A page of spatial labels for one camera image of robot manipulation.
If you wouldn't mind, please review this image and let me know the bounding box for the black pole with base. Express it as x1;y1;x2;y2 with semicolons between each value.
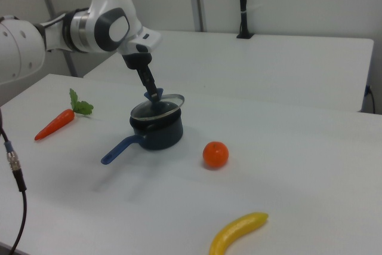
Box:
236;0;255;39

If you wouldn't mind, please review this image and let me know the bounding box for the thin black cable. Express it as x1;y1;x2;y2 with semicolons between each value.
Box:
365;85;377;115

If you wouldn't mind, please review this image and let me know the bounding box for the orange toy tangerine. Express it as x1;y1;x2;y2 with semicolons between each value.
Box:
202;141;230;169

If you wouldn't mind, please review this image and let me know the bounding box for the glass lid with blue knob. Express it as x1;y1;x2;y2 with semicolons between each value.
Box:
130;87;185;121

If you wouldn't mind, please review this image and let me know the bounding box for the yellow toy banana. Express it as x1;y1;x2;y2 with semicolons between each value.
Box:
208;211;269;255

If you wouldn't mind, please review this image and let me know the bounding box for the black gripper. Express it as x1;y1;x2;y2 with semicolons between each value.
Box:
121;53;161;102

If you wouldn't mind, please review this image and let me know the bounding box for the dark blue saucepan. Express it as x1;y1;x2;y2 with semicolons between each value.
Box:
100;107;184;166

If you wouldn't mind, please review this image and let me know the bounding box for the orange toy carrot with leaves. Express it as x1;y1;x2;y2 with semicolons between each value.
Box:
34;88;94;142

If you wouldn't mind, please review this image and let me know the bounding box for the grey partition corner post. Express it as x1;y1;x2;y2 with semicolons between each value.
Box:
32;0;79;78

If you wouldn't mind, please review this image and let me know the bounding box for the black cable with metal connector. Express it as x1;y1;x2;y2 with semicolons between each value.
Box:
0;108;28;255

